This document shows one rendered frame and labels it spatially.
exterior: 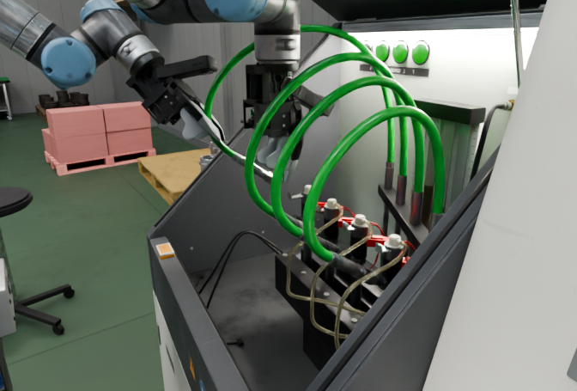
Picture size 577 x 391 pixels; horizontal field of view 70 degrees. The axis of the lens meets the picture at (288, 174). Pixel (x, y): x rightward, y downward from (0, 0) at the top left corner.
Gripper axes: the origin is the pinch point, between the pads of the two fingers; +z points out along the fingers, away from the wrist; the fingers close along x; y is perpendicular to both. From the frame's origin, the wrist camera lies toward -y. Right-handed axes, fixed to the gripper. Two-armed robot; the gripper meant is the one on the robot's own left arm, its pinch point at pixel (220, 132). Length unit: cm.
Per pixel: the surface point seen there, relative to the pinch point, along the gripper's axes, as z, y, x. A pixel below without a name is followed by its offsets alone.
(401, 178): 29.8, -20.3, -0.5
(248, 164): 10.3, -4.1, 18.6
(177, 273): 15.0, 26.1, 0.5
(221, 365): 29.8, 17.9, 23.0
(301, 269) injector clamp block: 30.5, 5.6, 1.2
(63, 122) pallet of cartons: -195, 193, -332
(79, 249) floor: -48, 172, -185
